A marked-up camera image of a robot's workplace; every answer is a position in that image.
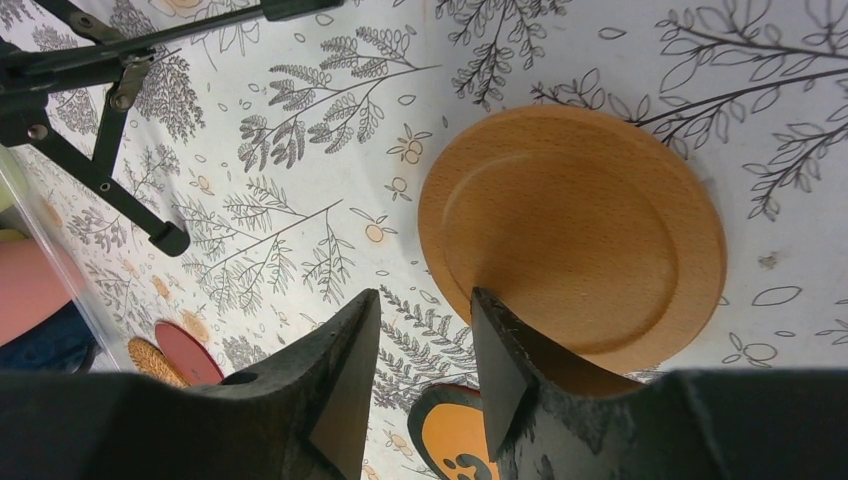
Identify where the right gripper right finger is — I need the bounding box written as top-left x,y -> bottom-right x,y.
471,288 -> 847,479

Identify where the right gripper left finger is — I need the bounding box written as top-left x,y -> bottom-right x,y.
1,289 -> 381,479

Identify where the orange black face coaster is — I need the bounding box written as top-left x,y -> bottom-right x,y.
407,384 -> 500,479

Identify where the red round coaster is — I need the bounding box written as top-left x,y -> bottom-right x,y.
154,321 -> 224,386

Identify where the woven rattan coaster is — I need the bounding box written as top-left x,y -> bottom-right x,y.
127,337 -> 189,388

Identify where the light wooden round coaster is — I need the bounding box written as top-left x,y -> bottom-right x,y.
418,105 -> 728,379

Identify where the dark blue mug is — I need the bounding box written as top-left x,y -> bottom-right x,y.
1,301 -> 100,373

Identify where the floral table mat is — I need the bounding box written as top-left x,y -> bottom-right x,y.
1,1 -> 847,479

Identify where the clear plastic tray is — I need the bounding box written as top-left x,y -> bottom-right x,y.
1,147 -> 128,373

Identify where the pink mug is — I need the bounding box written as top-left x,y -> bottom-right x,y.
1,239 -> 85,345

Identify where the black microphone tripod stand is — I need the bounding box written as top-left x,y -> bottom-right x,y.
0,0 -> 346,258

